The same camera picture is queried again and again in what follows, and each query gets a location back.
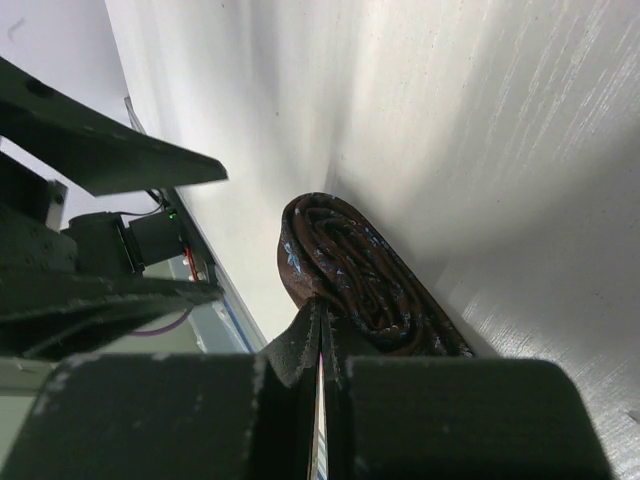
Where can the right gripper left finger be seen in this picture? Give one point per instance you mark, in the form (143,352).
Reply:
(177,416)

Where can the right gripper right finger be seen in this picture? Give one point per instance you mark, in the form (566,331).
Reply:
(449,417)

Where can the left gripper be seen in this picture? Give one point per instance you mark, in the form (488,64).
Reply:
(54,315)

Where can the brown blue-flowered tie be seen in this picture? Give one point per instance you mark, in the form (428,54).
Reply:
(328,249)

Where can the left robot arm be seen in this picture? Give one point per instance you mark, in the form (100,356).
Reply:
(115,244)

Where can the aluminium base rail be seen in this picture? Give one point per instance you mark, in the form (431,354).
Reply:
(227,323)

